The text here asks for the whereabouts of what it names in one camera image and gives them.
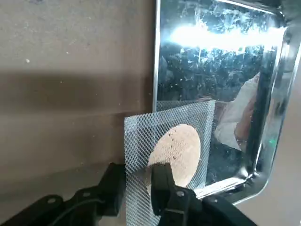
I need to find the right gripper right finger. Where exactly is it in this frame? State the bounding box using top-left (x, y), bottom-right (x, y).
top-left (150, 162), bottom-right (257, 226)

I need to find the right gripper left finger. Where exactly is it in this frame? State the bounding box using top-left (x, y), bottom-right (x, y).
top-left (0, 162), bottom-right (127, 226)

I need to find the steel tray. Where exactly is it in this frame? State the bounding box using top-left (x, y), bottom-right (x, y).
top-left (152, 0), bottom-right (301, 205)

